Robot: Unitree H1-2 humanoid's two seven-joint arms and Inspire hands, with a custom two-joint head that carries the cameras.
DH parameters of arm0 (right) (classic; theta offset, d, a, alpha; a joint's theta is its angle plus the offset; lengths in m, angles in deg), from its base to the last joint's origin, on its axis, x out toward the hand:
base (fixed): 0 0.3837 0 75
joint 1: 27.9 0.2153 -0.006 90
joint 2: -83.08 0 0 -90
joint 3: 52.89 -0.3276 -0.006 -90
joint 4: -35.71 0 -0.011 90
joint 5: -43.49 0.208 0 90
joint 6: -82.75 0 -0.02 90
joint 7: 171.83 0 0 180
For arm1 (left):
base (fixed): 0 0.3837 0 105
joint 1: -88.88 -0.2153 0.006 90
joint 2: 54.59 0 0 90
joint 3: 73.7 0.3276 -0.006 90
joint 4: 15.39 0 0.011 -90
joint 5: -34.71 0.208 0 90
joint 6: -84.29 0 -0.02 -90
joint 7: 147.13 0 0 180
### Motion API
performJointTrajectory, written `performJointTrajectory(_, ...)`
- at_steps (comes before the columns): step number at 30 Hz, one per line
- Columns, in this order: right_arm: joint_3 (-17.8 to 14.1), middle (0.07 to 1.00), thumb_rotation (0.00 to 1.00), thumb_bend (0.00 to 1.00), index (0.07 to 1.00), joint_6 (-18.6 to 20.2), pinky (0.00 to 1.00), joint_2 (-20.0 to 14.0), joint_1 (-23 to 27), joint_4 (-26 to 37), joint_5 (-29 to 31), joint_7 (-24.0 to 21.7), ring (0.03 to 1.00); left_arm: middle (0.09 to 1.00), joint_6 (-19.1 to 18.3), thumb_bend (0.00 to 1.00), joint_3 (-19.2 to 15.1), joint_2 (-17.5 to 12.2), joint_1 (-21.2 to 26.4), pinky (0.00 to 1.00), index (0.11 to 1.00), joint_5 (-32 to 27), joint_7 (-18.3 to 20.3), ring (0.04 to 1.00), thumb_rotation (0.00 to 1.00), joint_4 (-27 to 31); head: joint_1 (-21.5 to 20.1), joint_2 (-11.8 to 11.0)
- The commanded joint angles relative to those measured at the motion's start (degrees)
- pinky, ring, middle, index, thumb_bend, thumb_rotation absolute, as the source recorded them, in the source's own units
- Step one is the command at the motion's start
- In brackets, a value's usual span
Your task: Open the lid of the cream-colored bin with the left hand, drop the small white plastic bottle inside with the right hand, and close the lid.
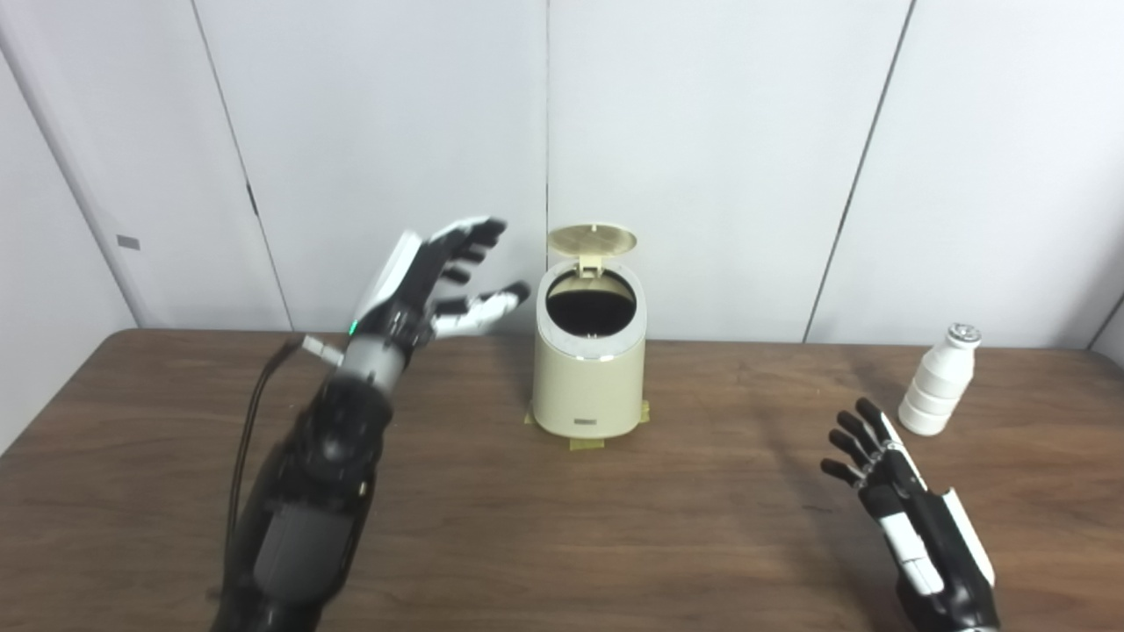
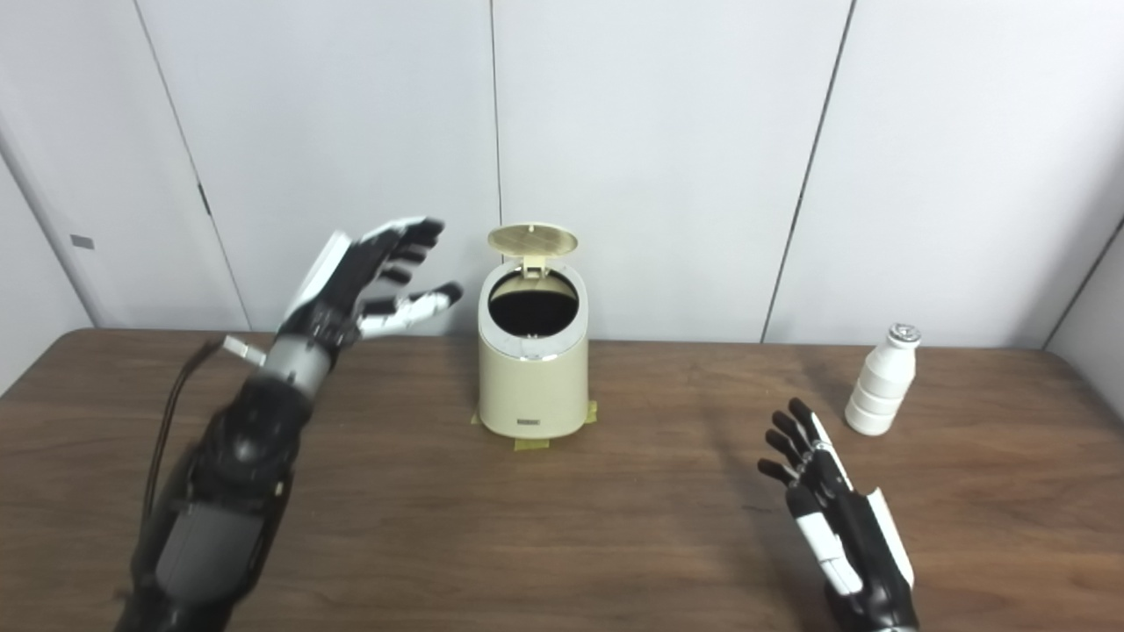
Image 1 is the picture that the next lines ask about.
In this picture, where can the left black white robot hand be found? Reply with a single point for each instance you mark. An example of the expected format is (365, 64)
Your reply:
(413, 281)

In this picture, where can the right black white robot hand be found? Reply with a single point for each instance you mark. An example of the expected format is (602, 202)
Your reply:
(931, 544)

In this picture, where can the small white plastic bottle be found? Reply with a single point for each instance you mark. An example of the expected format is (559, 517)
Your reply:
(935, 386)

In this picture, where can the round cream bin lid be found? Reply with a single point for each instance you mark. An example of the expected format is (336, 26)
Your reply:
(593, 240)

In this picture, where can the cream-colored round bin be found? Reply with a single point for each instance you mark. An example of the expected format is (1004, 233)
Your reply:
(588, 391)

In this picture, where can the black wall panel hinge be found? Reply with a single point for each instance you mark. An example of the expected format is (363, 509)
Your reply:
(253, 199)

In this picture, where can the small grey wall label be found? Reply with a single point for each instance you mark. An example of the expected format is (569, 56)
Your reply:
(128, 242)

